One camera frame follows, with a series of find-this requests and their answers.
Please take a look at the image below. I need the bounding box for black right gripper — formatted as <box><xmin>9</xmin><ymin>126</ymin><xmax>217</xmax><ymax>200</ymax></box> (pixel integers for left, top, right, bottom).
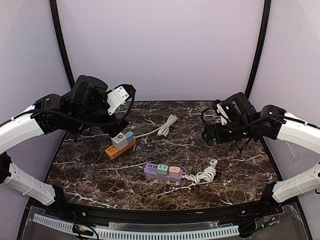
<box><xmin>202</xmin><ymin>121</ymin><xmax>255</xmax><ymax>146</ymax></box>

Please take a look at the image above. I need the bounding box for white cube adapter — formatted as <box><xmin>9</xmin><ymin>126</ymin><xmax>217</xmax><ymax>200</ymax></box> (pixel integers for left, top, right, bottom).
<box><xmin>111</xmin><ymin>132</ymin><xmax>128</xmax><ymax>151</ymax></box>

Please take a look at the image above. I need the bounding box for blue charger plug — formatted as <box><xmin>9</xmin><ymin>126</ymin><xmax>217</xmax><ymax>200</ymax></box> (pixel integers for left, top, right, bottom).
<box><xmin>125</xmin><ymin>131</ymin><xmax>135</xmax><ymax>144</ymax></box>

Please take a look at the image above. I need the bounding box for orange power strip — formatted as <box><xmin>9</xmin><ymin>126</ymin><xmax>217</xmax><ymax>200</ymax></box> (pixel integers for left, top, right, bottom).
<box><xmin>105</xmin><ymin>137</ymin><xmax>137</xmax><ymax>160</ymax></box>

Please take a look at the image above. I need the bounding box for pink charger plug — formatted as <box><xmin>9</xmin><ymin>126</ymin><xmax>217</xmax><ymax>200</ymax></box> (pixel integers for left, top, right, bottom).
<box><xmin>168</xmin><ymin>166</ymin><xmax>181</xmax><ymax>179</ymax></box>

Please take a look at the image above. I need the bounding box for purple power strip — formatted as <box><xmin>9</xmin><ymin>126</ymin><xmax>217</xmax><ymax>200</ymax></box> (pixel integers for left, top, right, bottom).
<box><xmin>144</xmin><ymin>163</ymin><xmax>183</xmax><ymax>185</ymax></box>

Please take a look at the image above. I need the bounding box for green charger plug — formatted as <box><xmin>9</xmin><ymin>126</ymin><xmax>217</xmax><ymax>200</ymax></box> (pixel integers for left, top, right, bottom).
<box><xmin>157</xmin><ymin>164</ymin><xmax>169</xmax><ymax>176</ymax></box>

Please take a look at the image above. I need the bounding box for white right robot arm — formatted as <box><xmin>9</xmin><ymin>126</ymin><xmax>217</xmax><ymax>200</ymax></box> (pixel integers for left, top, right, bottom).
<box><xmin>202</xmin><ymin>105</ymin><xmax>320</xmax><ymax>217</ymax></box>

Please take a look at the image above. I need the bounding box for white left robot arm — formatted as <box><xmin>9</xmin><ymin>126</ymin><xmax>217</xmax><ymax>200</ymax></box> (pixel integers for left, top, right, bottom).
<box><xmin>0</xmin><ymin>92</ymin><xmax>135</xmax><ymax>218</ymax></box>

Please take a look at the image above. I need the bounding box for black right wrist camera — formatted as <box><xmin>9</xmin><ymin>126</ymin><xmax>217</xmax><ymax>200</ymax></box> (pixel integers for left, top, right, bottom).
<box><xmin>221</xmin><ymin>92</ymin><xmax>259</xmax><ymax>124</ymax></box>

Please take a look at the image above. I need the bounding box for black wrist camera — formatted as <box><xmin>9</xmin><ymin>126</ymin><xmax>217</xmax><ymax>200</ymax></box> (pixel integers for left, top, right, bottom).
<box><xmin>70</xmin><ymin>75</ymin><xmax>108</xmax><ymax>111</ymax></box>
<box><xmin>221</xmin><ymin>92</ymin><xmax>259</xmax><ymax>124</ymax></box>

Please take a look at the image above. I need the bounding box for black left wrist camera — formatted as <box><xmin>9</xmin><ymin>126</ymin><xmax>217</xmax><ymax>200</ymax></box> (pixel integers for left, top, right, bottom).
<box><xmin>70</xmin><ymin>75</ymin><xmax>108</xmax><ymax>111</ymax></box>

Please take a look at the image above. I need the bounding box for white coiled cable with plug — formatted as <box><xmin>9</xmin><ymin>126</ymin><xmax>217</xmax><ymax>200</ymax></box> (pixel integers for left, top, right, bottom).
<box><xmin>183</xmin><ymin>159</ymin><xmax>218</xmax><ymax>185</ymax></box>

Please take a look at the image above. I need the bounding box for white power strip cable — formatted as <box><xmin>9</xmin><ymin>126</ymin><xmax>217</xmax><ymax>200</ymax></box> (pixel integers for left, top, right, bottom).
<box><xmin>134</xmin><ymin>114</ymin><xmax>179</xmax><ymax>139</ymax></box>

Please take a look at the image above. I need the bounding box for black front rail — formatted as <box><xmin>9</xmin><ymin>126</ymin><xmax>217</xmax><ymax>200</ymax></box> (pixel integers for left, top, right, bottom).
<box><xmin>46</xmin><ymin>201</ymin><xmax>282</xmax><ymax>226</ymax></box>

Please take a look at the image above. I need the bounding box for white slotted cable duct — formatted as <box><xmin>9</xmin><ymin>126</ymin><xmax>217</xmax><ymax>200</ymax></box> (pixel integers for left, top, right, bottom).
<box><xmin>32</xmin><ymin>213</ymin><xmax>240</xmax><ymax>240</ymax></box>

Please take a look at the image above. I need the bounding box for black left frame post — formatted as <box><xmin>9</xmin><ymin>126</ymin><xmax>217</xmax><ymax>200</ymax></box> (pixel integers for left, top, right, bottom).
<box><xmin>49</xmin><ymin>0</ymin><xmax>76</xmax><ymax>90</ymax></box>

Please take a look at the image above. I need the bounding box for black frame post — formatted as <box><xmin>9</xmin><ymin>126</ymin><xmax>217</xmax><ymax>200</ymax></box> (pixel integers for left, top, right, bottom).
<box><xmin>49</xmin><ymin>0</ymin><xmax>76</xmax><ymax>90</ymax></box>
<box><xmin>244</xmin><ymin>0</ymin><xmax>272</xmax><ymax>99</ymax></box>

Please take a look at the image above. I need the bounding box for black right frame post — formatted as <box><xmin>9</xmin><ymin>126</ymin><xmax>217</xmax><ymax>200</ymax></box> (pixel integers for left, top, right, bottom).
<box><xmin>244</xmin><ymin>0</ymin><xmax>272</xmax><ymax>99</ymax></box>

